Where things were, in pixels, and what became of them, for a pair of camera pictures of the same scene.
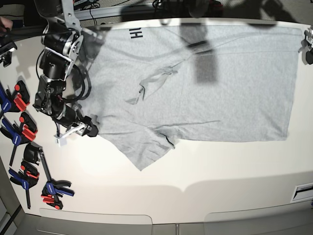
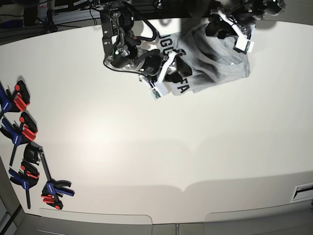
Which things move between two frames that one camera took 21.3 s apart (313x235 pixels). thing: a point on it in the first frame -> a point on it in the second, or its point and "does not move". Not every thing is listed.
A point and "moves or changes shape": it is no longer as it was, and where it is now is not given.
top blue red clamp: x=18 y=101 does not move
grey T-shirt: x=146 y=87 moves or changes shape
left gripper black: x=309 y=54 -> x=218 y=28
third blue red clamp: x=27 y=177 does not move
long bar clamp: x=33 y=152 does not move
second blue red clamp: x=19 y=133 does not move
